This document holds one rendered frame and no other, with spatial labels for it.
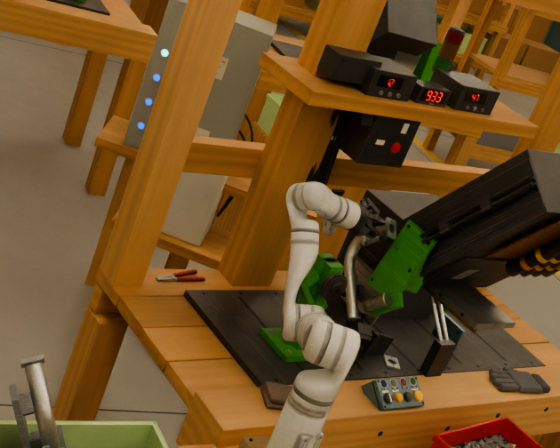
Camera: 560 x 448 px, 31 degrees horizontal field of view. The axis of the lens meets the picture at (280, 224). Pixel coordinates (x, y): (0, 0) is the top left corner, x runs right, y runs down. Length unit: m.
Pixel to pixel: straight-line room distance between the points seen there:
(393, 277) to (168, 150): 0.70
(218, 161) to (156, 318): 0.46
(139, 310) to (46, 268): 1.92
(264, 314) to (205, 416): 0.54
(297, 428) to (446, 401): 0.76
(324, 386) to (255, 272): 0.91
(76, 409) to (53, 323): 1.27
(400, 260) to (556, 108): 0.92
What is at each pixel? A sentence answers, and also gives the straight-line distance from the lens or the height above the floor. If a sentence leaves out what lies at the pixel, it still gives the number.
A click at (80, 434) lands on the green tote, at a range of 2.08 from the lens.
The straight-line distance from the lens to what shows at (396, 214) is 2.87.
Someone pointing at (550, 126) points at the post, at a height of 1.51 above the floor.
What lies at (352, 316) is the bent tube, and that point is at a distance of 2.75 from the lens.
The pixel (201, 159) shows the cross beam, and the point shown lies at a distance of 2.74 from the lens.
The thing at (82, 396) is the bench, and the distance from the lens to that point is 2.92.
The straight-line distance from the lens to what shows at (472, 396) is 2.88.
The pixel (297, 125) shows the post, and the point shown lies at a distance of 2.73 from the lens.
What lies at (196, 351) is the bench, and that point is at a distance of 2.56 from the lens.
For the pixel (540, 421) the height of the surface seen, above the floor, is 0.81.
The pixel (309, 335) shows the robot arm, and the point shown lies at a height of 1.25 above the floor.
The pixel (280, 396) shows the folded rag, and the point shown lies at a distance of 2.43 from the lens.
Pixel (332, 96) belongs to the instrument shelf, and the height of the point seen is 1.53.
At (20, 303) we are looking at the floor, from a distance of 4.24.
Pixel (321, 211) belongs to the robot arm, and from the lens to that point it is 2.52.
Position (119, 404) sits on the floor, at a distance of 3.84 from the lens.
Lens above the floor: 2.18
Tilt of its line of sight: 22 degrees down
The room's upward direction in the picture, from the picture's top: 22 degrees clockwise
